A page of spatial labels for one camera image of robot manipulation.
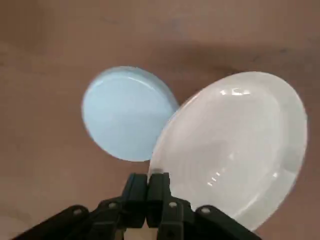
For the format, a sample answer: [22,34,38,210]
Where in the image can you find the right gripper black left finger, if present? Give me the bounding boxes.
[11,172,149,240]

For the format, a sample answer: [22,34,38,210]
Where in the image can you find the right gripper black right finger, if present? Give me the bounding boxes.
[146,171,263,240]

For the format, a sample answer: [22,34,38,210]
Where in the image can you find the white IKEA plate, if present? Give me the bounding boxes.
[147,71,309,232]

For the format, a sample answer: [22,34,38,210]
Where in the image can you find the blue IKEA plate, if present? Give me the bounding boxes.
[81,65,180,163]

